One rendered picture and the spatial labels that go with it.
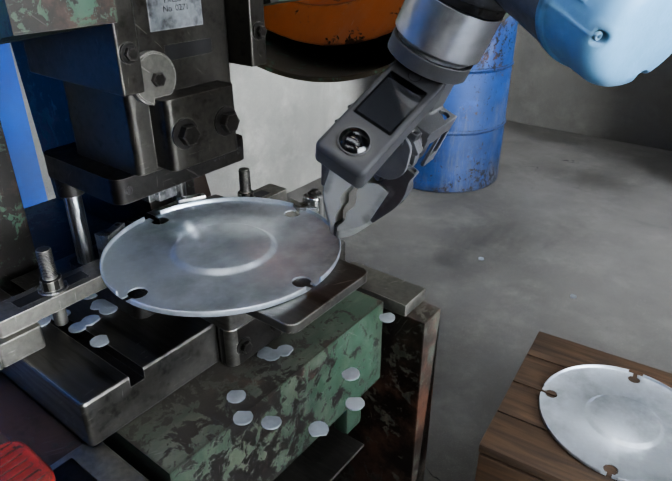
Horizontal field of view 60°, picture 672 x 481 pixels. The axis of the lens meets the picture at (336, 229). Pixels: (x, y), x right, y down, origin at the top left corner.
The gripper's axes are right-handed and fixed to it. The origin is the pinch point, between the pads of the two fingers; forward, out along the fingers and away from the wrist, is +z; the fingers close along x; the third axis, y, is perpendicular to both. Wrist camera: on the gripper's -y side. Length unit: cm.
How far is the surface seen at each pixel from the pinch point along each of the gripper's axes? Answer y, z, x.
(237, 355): -2.5, 23.8, 3.5
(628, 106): 332, 69, -21
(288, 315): -4.8, 9.1, -1.0
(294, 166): 167, 126, 87
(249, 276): -1.3, 12.4, 6.4
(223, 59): 9.1, -2.6, 24.9
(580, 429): 42, 38, -43
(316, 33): 36.5, 0.9, 29.1
